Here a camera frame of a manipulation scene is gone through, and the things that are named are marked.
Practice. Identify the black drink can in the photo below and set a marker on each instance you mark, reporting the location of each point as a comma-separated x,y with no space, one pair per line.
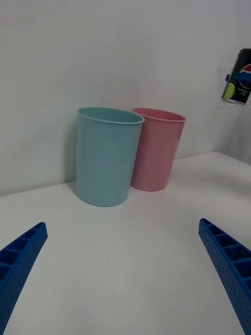
236,91

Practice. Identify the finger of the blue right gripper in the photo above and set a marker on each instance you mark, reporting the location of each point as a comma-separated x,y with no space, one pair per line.
243,77

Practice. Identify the pale blue plastic bin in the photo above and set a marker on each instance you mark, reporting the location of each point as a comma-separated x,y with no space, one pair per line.
104,162

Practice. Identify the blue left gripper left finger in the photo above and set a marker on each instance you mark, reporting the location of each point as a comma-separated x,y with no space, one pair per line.
18,264

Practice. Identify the pink plastic bin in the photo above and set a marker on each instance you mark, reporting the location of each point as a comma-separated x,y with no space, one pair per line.
157,154

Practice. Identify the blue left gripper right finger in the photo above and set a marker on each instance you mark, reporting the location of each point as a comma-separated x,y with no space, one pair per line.
230,269

